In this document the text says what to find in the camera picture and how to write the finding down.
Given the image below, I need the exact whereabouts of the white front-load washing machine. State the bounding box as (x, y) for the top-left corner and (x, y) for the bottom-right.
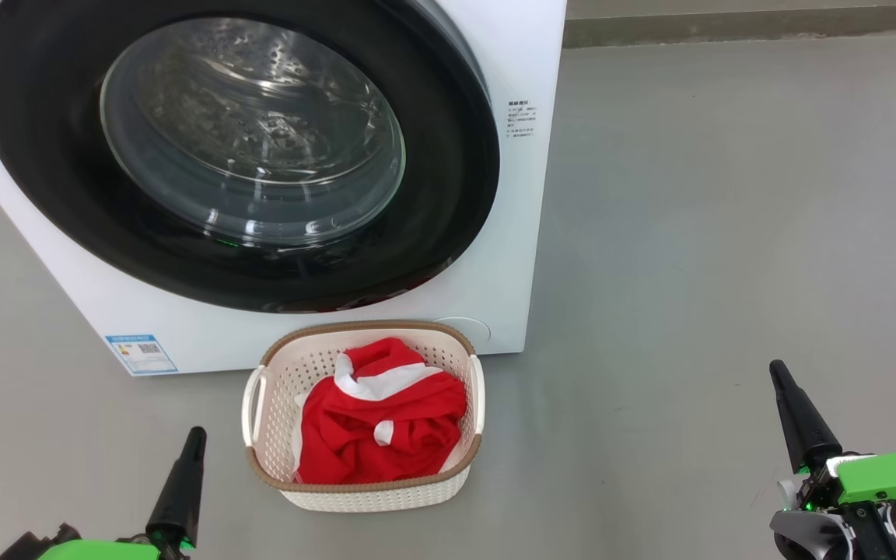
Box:
(0, 0), (568, 378)

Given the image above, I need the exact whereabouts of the red and white garment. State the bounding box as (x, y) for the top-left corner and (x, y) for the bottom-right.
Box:
(292, 337), (469, 485)

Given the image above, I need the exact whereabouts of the round white filter cover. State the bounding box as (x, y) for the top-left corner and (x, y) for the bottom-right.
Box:
(432, 316), (492, 352)

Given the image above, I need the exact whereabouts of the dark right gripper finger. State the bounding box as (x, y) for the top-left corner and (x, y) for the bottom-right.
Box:
(769, 361), (819, 472)
(776, 359), (844, 470)

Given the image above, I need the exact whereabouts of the dark round washer door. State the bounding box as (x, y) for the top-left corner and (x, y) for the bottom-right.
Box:
(0, 0), (501, 314)

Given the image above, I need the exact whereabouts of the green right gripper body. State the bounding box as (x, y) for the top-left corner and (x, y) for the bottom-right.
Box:
(798, 449), (896, 511)

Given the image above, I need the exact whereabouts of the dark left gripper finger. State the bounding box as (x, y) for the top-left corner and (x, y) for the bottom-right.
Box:
(172, 428), (208, 548)
(145, 428), (198, 547)

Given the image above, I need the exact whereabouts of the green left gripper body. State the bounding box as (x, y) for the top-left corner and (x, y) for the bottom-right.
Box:
(32, 535), (194, 560)

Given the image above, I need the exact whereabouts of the blue energy label sticker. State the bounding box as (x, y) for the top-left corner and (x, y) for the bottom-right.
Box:
(104, 334), (180, 376)

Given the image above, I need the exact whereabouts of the cream perforated laundry basket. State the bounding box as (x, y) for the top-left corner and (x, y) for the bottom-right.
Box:
(242, 320), (486, 513)

